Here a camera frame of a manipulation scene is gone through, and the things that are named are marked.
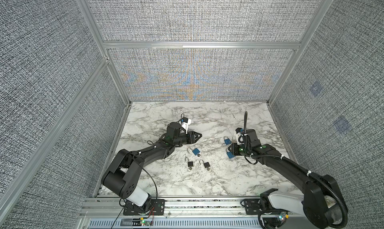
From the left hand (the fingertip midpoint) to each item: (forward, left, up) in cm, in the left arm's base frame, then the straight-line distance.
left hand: (200, 136), depth 84 cm
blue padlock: (-3, +3, -13) cm, 14 cm away
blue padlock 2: (-6, -18, -12) cm, 22 cm away
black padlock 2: (-11, -3, -14) cm, 18 cm away
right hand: (-4, -17, -6) cm, 19 cm away
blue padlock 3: (+4, -18, -13) cm, 23 cm away
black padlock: (-10, +7, -14) cm, 18 cm away
